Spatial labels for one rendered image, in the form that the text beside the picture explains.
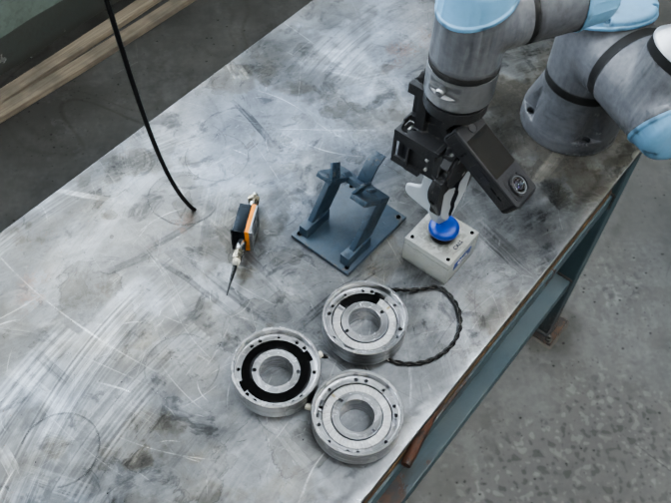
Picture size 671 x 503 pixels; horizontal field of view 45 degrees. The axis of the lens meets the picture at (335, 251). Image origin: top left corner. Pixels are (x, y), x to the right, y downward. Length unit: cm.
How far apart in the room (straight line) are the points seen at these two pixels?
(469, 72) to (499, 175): 14
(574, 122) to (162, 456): 73
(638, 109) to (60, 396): 78
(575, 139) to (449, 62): 46
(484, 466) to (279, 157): 92
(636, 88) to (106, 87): 176
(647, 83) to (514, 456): 102
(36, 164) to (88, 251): 126
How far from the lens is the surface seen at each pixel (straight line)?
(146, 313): 105
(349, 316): 100
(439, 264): 104
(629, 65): 111
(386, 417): 94
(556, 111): 123
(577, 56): 116
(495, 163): 90
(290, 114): 125
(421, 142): 92
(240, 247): 106
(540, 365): 197
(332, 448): 91
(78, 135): 241
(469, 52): 81
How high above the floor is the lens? 168
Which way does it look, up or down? 54 degrees down
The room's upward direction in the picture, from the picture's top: 3 degrees clockwise
